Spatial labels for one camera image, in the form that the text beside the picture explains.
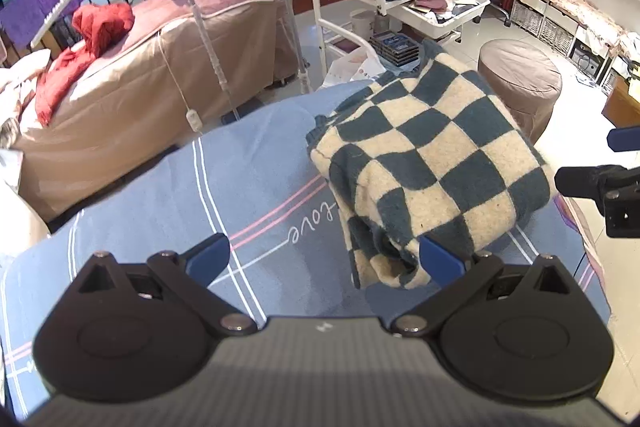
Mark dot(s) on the low cabinet with wicker baskets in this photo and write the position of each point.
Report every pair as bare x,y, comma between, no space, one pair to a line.
555,22

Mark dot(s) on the blue striped bed sheet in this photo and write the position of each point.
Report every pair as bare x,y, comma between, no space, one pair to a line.
225,187

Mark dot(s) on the round brown stool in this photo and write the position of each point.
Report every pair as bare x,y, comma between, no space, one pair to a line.
520,77

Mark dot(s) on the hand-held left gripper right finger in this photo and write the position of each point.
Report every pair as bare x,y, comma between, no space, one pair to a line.
440,262

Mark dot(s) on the grey stand pole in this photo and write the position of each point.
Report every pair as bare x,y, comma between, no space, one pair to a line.
287,7

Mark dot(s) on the checkered knit sweater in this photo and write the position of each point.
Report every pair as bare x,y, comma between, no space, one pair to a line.
425,157

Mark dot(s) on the white plastic bag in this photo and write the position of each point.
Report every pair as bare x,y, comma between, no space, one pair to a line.
350,67

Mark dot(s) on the massage bed with brown cover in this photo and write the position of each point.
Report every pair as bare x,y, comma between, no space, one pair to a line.
125,97

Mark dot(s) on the stack of dark boxes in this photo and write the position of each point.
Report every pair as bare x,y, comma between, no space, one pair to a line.
395,49

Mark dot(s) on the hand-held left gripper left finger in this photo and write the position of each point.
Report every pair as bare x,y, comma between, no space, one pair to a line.
207,257

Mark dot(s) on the red garment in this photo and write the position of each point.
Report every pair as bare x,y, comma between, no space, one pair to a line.
102,24

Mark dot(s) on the clear plastic tube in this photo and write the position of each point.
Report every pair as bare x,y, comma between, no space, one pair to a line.
212,52

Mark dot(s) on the brown wooden box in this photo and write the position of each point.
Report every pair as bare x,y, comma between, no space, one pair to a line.
622,104

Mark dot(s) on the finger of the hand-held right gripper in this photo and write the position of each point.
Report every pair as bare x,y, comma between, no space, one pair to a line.
580,181
625,138

